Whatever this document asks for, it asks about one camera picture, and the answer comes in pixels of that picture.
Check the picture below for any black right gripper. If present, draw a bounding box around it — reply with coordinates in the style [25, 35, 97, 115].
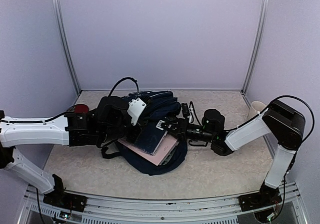
[161, 117, 215, 143]

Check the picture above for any pink booklet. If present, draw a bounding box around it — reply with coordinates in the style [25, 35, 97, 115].
[117, 135, 180, 167]

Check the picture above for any navy blue student backpack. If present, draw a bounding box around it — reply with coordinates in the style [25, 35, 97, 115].
[101, 91, 188, 176]

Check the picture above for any dark blue notebook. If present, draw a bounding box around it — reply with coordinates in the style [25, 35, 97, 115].
[133, 120, 167, 155]

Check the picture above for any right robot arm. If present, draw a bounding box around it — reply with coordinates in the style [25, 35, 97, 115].
[161, 100, 306, 206]

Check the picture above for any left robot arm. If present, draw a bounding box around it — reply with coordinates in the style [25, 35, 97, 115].
[0, 96, 145, 207]

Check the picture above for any floral ceramic mug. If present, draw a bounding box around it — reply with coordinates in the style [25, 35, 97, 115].
[247, 101, 266, 119]

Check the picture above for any red floral bowl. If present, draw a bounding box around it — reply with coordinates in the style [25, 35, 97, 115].
[67, 104, 89, 114]

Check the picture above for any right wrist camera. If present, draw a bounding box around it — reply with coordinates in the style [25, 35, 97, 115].
[181, 103, 194, 123]

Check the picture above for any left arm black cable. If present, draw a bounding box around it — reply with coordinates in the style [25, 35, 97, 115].
[107, 76, 140, 100]

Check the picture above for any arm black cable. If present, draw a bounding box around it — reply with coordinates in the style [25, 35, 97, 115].
[269, 95, 316, 145]
[107, 76, 140, 100]

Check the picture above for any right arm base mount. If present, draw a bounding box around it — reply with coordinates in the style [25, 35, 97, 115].
[238, 183, 283, 212]

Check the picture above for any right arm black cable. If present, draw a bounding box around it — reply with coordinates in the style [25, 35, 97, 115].
[269, 95, 316, 145]

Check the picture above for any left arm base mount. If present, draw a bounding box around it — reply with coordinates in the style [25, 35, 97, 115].
[43, 174, 87, 213]

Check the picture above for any aluminium corner post right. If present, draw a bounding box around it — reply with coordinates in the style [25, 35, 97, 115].
[241, 0, 269, 95]

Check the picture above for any aluminium corner post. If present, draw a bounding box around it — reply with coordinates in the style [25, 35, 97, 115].
[52, 0, 82, 97]
[241, 0, 269, 95]

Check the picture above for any aluminium front rail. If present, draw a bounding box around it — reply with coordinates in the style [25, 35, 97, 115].
[17, 186, 308, 224]

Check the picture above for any aluminium corner post left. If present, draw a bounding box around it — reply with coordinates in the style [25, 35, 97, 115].
[52, 0, 82, 97]

